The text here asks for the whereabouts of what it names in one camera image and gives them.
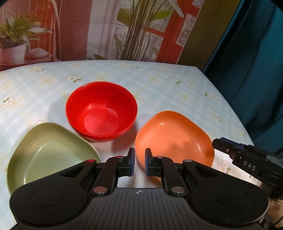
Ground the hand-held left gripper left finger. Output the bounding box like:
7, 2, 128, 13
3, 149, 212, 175
59, 147, 136, 197

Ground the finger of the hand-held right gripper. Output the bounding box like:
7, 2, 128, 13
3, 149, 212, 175
212, 137, 244, 165

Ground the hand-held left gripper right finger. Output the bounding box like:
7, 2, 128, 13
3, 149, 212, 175
144, 148, 222, 197

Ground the red plastic bowl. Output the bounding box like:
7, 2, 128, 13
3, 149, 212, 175
74, 125, 134, 141
66, 81, 138, 139
81, 130, 130, 143

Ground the green square plate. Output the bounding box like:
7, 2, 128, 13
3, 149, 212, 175
88, 142, 102, 163
7, 122, 101, 195

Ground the salmon square plate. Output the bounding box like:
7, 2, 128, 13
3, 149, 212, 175
135, 111, 215, 183

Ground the person's right hand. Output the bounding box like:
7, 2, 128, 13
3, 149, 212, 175
268, 196, 283, 223

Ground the teal curtain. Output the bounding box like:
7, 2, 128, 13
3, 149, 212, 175
202, 0, 283, 156

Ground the floral tablecloth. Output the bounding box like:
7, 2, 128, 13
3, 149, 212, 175
0, 60, 255, 223

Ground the printed room backdrop cloth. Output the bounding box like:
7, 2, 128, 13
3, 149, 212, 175
0, 0, 205, 66

